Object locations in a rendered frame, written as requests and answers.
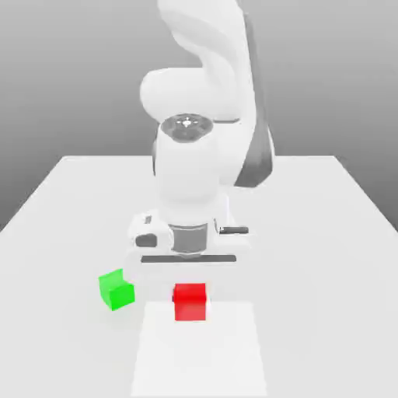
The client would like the small green cube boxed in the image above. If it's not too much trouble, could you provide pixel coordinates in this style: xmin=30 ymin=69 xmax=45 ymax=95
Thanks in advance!
xmin=98 ymin=268 xmax=136 ymax=312

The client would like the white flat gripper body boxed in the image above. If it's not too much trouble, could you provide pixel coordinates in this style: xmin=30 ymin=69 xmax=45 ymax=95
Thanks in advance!
xmin=123 ymin=250 xmax=252 ymax=288

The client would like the small red cube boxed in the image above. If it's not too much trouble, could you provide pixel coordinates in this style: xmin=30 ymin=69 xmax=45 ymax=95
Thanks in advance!
xmin=172 ymin=282 xmax=208 ymax=322

